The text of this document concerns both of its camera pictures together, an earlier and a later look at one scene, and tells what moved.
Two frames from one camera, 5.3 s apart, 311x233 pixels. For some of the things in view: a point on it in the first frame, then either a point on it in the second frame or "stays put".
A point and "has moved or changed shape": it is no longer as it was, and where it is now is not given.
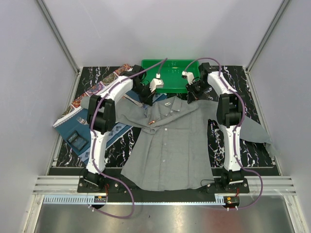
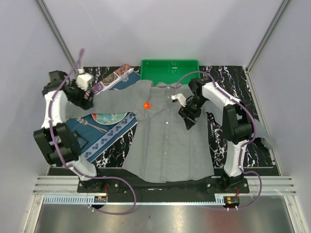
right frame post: (281, 9) stays put
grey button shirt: (169, 149) has moved or changed shape
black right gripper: (191, 94) -> (189, 121)
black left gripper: (148, 98) -> (85, 104)
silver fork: (80, 120) stays put
